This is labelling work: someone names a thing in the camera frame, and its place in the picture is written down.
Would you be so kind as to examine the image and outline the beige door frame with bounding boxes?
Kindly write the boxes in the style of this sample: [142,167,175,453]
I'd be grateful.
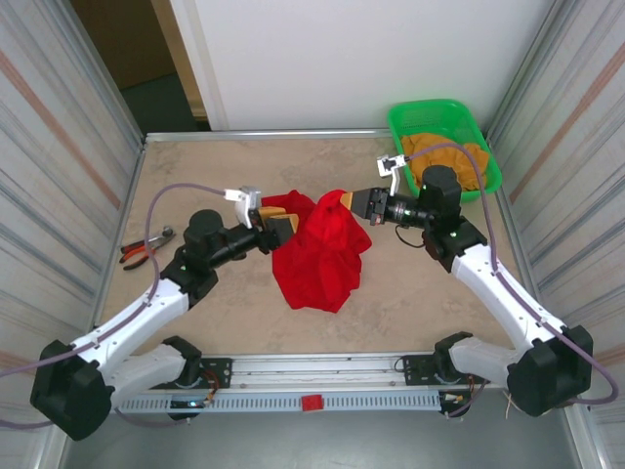
[149,0,212,132]

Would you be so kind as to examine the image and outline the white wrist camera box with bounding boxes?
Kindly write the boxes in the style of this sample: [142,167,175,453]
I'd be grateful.
[223,185,265,230]
[375,153,409,196]

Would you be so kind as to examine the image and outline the green plastic basket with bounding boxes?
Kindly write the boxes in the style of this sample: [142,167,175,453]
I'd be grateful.
[387,99,504,204]

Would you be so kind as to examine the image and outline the small black controller board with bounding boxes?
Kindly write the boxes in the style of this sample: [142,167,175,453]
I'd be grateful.
[440,390,473,410]
[169,396,216,410]

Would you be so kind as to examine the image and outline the aluminium mounting rail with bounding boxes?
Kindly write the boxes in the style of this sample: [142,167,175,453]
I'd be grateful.
[114,347,514,393]

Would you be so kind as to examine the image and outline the orange-handled pliers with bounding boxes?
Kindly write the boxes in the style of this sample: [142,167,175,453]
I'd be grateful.
[119,225,177,272]

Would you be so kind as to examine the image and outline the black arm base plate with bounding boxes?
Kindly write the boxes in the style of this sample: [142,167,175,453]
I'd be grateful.
[402,352,491,387]
[145,358,232,391]

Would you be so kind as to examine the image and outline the mustard yellow cloth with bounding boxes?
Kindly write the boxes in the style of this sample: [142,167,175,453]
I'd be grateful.
[399,132,491,192]

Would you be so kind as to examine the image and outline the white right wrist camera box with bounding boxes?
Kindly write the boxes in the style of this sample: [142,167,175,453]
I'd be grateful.
[375,153,409,196]

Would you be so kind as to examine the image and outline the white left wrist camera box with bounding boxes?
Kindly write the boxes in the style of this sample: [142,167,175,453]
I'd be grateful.
[223,185,265,230]

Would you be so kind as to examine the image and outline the red t-shirt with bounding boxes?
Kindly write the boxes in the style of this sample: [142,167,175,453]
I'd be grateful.
[260,189,372,314]

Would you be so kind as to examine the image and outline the white slotted cable duct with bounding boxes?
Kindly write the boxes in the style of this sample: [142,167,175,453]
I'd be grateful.
[114,392,443,412]

